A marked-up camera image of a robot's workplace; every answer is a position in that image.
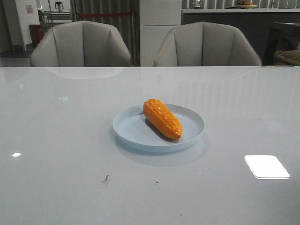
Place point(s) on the dark counter cabinet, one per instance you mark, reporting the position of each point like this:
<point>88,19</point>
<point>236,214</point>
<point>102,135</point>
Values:
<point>254,23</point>

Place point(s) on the red bin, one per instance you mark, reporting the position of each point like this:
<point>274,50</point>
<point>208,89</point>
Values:
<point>36,33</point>

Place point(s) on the grey chair left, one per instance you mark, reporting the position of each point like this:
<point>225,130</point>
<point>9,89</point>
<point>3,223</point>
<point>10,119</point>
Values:
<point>81,44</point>

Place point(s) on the red barrier belt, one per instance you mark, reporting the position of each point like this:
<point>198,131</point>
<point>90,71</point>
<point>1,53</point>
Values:
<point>104,15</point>

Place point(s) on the grey chair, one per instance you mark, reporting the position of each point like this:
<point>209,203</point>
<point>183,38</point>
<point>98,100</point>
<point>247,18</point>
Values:
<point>205,44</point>
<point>81,44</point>

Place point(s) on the light blue plate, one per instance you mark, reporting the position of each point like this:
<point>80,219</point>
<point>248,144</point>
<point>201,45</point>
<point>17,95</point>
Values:
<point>137,130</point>

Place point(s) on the fruit bowl on counter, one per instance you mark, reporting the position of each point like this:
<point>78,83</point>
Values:
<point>245,4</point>

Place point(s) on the white refrigerator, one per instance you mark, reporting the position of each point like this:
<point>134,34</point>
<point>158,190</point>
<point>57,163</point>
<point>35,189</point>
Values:
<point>156,18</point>

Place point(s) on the orange corn cob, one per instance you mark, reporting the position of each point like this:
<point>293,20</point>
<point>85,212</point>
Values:
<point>159,115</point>

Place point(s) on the metal shelf rack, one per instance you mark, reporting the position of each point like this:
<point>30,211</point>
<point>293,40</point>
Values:
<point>53,12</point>

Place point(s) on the grey chair right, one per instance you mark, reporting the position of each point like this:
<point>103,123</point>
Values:
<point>205,44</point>

